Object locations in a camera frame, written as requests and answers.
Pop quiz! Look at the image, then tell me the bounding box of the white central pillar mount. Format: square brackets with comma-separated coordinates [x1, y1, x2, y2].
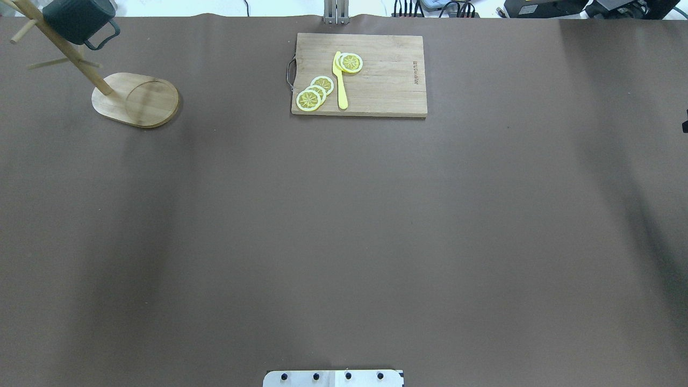
[262, 369, 405, 386]

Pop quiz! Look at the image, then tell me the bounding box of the lemon slice middle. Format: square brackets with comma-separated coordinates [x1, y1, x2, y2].
[306, 85, 327, 100]

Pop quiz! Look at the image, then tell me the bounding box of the lemon slice far end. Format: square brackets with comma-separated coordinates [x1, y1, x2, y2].
[295, 90, 323, 112]

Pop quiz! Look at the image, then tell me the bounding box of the lemon slice near handle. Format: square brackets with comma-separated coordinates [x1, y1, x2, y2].
[310, 75, 334, 95]

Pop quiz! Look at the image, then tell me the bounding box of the lemon slice on knife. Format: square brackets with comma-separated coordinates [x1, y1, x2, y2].
[337, 52, 363, 74]

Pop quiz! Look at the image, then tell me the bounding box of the dark blue HOME mug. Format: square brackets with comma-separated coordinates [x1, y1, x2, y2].
[42, 1, 121, 51]

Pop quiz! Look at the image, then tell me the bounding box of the aluminium frame post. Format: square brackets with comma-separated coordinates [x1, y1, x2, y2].
[324, 0, 350, 25]

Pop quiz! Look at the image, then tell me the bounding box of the wooden cup rack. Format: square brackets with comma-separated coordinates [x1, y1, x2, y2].
[2, 1, 180, 129]

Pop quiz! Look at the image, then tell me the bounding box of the yellow plastic knife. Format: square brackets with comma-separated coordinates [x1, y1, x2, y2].
[332, 51, 349, 110]

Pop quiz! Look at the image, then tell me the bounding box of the bamboo cutting board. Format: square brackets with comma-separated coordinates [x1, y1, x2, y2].
[291, 33, 428, 118]

